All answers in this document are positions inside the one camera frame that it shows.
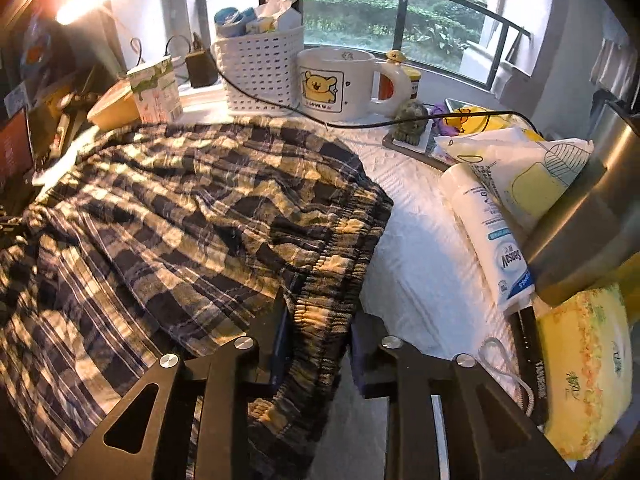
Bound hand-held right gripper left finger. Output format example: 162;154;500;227
57;291;292;480

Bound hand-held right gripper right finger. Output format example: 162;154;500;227
349;311;577;480

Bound plaid pants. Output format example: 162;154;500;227
0;115;396;480

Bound white textured table cover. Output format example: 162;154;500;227
32;102;551;411

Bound black slim box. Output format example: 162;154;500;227
510;305;551;427

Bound white wipes pack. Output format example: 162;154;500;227
440;162;536;316

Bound dark tray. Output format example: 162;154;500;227
382;132;453;172

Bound yellow tissue pack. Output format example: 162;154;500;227
536;284;635;462

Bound turtle figurine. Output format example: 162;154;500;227
392;100;430;144

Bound leaf print tissue pack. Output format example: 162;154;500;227
434;127;595;232

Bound yellow duck print bag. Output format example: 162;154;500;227
445;105;546;144

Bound stainless steel thermos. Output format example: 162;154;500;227
520;105;640;308

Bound white bear print mug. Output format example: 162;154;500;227
297;47;413;122

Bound jar with yellow duck lid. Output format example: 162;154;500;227
387;50;423;102

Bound white plastic basket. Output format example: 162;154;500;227
210;25;307;113

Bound green white milk carton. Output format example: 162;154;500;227
126;57;184;125

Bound black power adapter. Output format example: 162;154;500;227
186;32;219;89

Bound yellow lidded container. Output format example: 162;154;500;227
86;79;141;130

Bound black window railing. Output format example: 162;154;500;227
196;0;532;93

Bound white cord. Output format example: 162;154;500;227
477;337;536;416

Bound black cable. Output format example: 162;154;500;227
216;57;538;135

